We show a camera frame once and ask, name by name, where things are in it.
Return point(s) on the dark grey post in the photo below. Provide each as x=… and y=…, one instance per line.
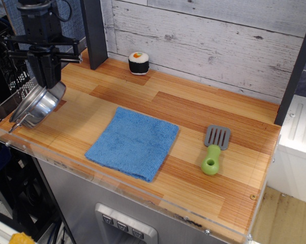
x=95, y=33
x=292, y=85

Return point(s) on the stainless steel pot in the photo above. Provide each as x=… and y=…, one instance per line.
x=37, y=106

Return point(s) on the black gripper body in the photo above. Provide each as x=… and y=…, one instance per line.
x=43, y=41

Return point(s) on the stainless steel cabinet front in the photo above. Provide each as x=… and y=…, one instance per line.
x=77, y=194

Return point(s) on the dark grey right post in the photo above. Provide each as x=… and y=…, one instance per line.
x=292, y=85

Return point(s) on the blue cloth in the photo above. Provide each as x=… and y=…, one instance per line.
x=134, y=144

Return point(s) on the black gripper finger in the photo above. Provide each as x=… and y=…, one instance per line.
x=36, y=67
x=52, y=70

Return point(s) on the white ribbed box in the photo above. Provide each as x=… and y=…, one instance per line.
x=287, y=172

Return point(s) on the black equipment rack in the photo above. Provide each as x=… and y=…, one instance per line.
x=14, y=76

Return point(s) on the dark grey left post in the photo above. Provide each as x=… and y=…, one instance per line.
x=95, y=33

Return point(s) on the green handled grey spatula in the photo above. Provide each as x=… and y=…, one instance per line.
x=217, y=139

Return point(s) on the clear acrylic table guard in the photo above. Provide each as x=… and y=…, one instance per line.
x=225, y=203

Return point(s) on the plush sushi roll toy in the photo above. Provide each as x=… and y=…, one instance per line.
x=138, y=63

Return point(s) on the silver dispenser button panel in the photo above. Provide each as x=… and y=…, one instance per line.
x=116, y=227

